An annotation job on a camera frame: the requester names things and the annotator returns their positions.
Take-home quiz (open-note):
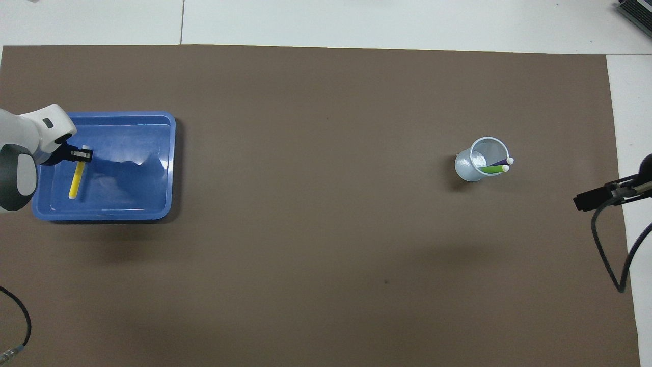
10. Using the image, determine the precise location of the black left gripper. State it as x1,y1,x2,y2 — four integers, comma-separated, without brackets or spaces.
43,143,93,166

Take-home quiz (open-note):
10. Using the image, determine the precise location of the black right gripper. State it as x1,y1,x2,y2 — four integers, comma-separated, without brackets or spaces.
574,154,652,212

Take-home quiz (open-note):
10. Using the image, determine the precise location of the yellow marker pen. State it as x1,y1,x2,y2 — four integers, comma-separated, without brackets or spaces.
69,145,91,200

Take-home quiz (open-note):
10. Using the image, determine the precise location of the blue plastic tray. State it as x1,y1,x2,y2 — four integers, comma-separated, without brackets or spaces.
32,111,177,221

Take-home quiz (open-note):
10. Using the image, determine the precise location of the translucent plastic cup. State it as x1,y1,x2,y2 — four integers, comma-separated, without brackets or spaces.
454,137,510,182

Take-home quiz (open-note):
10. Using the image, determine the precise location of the grey ribbed device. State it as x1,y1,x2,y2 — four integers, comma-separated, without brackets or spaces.
616,0,652,23

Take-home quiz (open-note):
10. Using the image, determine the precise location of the brown table mat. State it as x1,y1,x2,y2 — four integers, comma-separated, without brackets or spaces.
0,45,641,367

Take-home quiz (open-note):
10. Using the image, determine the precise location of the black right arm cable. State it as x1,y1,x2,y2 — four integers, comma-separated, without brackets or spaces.
591,186,652,294

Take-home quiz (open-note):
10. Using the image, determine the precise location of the black loose cable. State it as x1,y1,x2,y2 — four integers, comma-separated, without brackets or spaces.
0,285,32,363

